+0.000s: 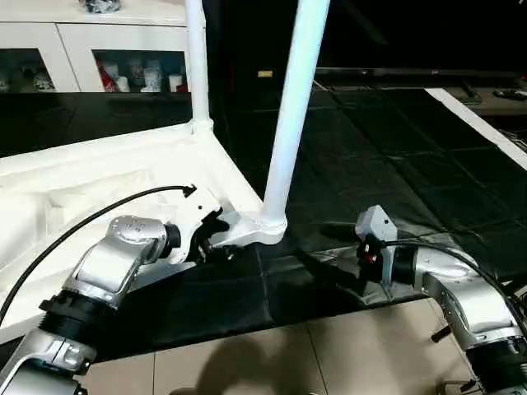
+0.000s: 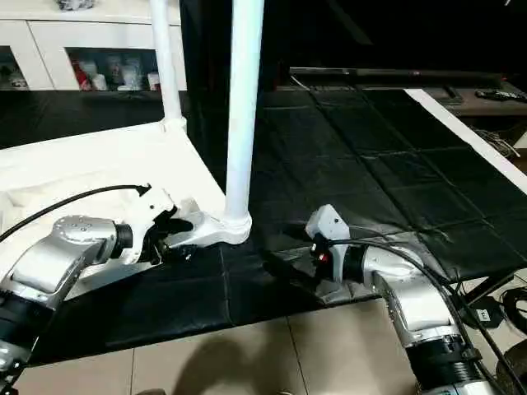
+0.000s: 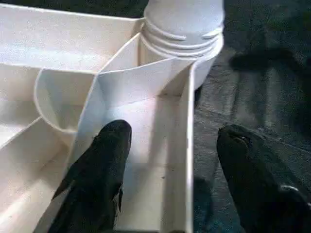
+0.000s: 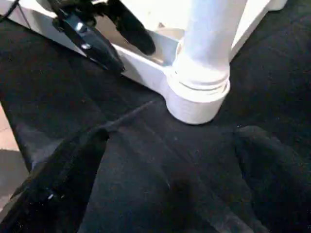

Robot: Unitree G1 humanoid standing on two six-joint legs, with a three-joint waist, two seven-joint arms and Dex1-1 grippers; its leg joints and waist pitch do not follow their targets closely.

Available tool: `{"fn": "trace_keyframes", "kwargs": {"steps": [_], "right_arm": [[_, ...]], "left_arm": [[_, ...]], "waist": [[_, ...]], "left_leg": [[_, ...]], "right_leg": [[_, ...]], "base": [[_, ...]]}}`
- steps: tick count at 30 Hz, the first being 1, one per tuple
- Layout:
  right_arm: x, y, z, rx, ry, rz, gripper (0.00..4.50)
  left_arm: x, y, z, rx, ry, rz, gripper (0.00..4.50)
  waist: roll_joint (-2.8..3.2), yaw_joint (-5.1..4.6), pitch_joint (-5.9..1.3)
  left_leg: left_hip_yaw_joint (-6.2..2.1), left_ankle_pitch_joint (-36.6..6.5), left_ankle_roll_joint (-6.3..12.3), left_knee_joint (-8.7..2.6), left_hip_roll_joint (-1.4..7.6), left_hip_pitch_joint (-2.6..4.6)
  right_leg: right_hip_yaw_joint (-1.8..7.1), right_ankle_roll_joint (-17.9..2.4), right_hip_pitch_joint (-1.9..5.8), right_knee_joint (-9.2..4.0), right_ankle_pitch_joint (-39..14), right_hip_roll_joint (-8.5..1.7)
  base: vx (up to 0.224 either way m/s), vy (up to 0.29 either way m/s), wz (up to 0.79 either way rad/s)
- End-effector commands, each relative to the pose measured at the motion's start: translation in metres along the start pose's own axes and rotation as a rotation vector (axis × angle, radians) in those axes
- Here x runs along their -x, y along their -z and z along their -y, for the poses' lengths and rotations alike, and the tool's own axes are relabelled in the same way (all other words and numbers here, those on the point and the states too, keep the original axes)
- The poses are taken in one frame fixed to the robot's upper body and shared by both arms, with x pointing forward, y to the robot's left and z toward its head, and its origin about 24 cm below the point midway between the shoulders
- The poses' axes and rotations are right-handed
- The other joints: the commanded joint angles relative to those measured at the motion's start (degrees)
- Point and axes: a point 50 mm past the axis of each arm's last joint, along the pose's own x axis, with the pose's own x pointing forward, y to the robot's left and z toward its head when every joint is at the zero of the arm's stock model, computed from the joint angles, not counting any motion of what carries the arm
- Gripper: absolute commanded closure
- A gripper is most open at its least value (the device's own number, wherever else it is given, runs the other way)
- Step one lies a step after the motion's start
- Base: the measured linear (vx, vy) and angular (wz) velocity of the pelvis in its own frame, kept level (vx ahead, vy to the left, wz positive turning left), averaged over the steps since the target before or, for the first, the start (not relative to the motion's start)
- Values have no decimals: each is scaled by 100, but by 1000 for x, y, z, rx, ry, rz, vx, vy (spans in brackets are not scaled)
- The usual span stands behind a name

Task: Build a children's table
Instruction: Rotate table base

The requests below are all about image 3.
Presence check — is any black work mat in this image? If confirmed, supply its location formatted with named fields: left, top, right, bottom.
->
left=0, top=0, right=311, bottom=233

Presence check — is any white plastic table top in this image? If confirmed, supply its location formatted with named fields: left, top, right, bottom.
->
left=0, top=4, right=224, bottom=233

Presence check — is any white plastic table leg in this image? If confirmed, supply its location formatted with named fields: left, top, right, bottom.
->
left=142, top=0, right=225, bottom=60

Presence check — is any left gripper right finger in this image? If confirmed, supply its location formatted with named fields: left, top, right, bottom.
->
left=216, top=124, right=311, bottom=233

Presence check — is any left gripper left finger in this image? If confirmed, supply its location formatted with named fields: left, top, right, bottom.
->
left=50, top=119, right=133, bottom=233

